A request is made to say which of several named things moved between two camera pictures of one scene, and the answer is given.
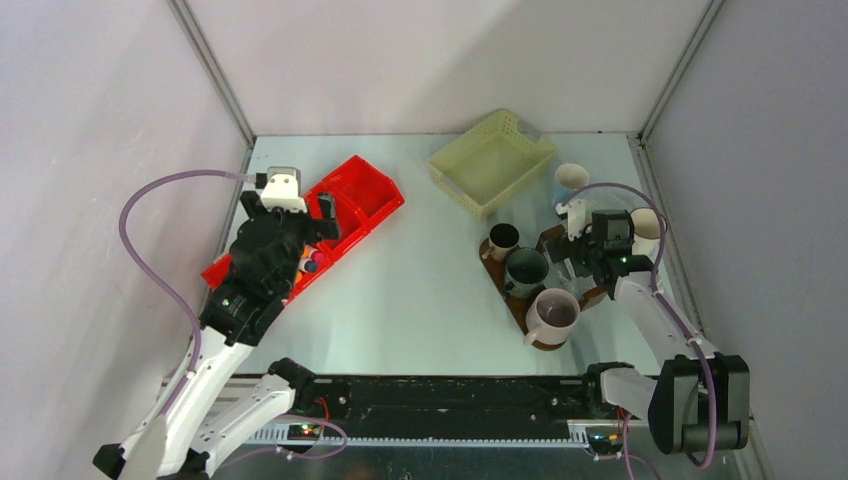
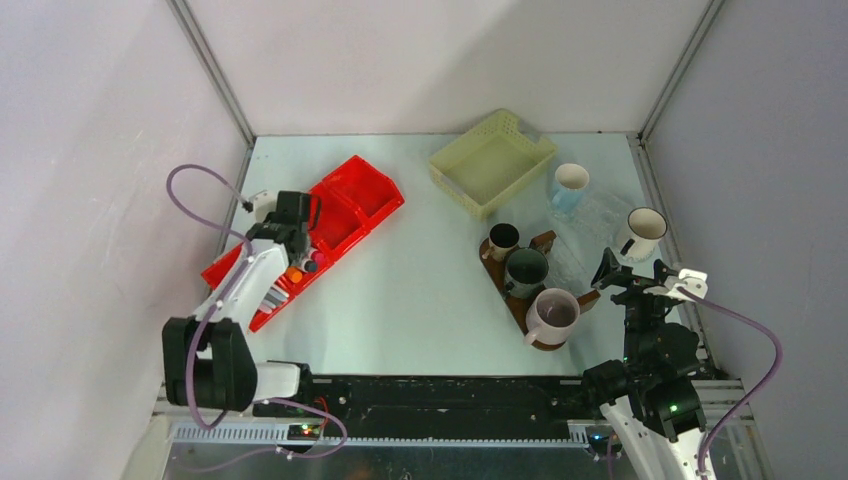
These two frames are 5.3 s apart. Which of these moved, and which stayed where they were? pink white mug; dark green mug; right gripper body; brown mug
Moved: right gripper body
Stayed: pink white mug; dark green mug; brown mug
